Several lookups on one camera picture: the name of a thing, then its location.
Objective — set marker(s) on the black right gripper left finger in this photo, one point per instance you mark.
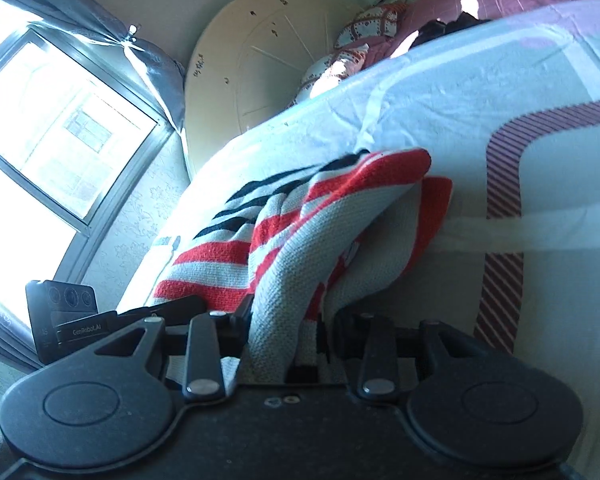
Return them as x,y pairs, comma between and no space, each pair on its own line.
212,337

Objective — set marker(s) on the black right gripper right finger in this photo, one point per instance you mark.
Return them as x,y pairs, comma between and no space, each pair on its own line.
365,344

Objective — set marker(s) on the red black white striped sweater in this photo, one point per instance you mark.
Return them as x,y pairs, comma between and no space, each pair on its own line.
303,244

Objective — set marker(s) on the black clothes on bed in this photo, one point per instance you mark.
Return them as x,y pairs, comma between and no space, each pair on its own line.
436,29

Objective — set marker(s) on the near patterned pillow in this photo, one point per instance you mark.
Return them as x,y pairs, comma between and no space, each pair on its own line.
329,72

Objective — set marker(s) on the patterned pillow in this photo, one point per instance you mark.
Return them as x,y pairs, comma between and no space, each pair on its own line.
329,72
381,21

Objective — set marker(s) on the cream round headboard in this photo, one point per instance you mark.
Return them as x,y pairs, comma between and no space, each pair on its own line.
247,66

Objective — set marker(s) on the light blue patterned bedsheet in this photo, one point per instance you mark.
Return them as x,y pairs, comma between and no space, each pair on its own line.
509,112

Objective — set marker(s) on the far patterned pillow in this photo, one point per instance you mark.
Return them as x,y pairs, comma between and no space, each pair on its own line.
381,21

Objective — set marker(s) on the grey curtain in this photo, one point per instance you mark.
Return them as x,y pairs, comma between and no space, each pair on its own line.
91,23

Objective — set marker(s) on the window with metal frame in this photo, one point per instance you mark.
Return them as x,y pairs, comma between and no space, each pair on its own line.
75,139

